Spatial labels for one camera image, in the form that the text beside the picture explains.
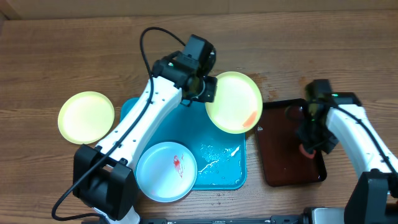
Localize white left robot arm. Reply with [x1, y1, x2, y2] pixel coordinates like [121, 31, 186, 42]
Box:
[72, 55, 217, 223]

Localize black tray with water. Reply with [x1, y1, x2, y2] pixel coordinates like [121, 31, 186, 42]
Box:
[255, 99, 327, 187]

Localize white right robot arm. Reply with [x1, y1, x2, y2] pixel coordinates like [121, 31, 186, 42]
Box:
[297, 93, 397, 223]

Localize yellow plate with sauce swirl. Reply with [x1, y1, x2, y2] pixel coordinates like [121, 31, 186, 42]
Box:
[205, 72, 263, 134]

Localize teal plastic tray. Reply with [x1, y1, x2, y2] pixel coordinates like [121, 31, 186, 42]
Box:
[119, 97, 248, 191]

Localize orange green sponge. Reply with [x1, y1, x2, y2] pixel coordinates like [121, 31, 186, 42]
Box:
[298, 144, 316, 159]

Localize light blue plate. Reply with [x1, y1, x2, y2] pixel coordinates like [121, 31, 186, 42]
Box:
[136, 142, 198, 203]

